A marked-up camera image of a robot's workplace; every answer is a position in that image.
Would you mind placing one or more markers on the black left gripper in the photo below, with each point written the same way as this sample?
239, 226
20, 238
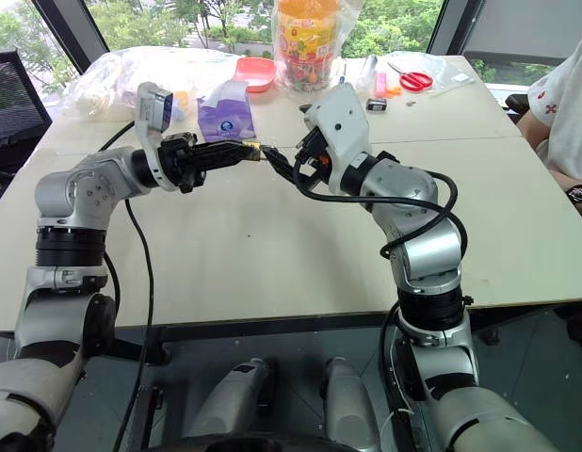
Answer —
178, 162

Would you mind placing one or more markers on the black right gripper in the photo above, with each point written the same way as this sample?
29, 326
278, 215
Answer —
313, 150

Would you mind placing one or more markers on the brass padlock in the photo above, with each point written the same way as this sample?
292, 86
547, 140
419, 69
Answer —
251, 150

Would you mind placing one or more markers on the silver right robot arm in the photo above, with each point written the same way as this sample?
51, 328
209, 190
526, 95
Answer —
413, 221

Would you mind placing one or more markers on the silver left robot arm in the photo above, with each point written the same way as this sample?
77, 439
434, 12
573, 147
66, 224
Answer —
67, 193

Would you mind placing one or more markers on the purple plastic pouch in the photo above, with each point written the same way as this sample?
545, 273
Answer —
227, 115

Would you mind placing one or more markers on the pink plastic bowl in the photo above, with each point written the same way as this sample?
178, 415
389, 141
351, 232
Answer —
255, 73

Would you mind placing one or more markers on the blue pen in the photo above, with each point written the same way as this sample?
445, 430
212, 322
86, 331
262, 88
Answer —
343, 73

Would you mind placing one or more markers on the small black box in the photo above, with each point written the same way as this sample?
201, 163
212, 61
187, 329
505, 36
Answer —
378, 104

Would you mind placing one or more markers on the crumpled clear plastic bag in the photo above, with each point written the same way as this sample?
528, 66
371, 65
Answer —
126, 80

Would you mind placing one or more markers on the clear jar of colourful sweets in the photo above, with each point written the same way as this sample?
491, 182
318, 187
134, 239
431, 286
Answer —
305, 47

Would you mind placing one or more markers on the pink plastic piece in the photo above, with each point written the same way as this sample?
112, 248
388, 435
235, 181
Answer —
380, 85

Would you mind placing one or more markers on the small orange piece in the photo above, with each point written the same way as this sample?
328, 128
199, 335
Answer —
393, 90

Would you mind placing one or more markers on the flat clear plastic bag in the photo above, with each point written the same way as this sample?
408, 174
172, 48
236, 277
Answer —
444, 70

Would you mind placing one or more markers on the black mesh office chair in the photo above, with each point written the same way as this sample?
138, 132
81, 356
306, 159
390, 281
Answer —
13, 108

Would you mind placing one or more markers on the silver robot leg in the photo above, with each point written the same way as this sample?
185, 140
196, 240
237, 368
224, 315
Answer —
350, 405
234, 400

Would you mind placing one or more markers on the black chair armrest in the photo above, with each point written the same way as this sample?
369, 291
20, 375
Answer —
517, 104

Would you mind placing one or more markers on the person in white shirt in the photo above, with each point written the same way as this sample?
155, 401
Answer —
561, 108

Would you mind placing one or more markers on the black wrist watch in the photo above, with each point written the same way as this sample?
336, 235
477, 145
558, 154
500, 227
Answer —
580, 193

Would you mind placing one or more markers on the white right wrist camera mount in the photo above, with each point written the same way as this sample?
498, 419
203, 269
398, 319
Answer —
343, 124

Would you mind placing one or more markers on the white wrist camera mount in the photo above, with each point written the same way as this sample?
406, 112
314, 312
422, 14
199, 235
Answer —
152, 110
343, 124

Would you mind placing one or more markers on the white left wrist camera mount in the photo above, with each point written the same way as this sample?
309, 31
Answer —
152, 110

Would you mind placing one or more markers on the black table frame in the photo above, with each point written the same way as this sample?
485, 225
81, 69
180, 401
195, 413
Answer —
253, 327

